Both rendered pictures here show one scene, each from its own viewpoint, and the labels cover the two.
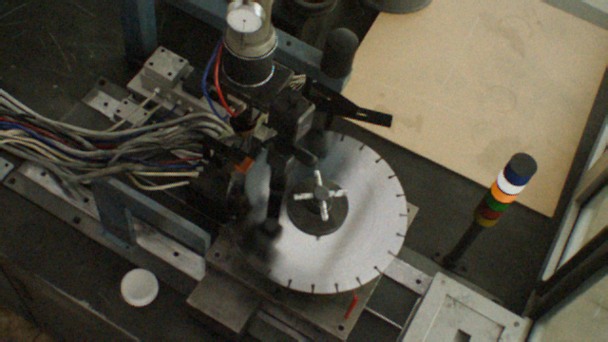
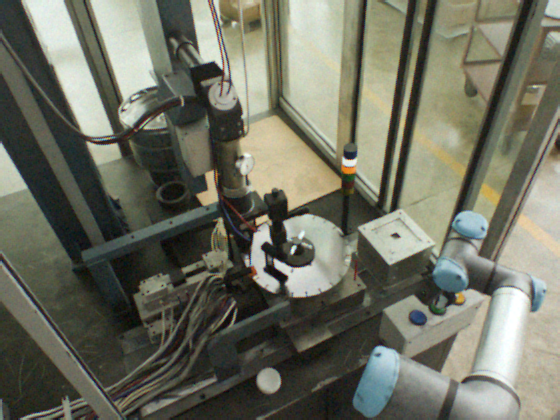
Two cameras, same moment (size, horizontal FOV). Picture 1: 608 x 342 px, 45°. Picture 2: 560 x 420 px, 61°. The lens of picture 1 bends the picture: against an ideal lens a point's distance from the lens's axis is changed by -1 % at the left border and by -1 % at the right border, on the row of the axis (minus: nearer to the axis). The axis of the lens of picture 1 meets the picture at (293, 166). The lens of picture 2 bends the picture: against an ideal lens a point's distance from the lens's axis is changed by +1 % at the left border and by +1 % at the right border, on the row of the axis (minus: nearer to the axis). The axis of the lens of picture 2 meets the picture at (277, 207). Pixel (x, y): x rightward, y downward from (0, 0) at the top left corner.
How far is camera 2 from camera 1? 61 cm
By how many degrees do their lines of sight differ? 29
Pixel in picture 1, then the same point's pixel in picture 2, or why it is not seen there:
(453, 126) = not seen: hidden behind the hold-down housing
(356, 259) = (336, 250)
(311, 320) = (347, 296)
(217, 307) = (311, 338)
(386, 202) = (314, 224)
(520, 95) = (279, 162)
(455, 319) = (385, 233)
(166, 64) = (154, 284)
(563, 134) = (309, 158)
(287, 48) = (210, 211)
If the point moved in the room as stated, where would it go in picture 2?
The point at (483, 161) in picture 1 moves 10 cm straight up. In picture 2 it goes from (301, 193) to (301, 174)
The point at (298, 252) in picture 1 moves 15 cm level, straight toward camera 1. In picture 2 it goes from (317, 272) to (355, 303)
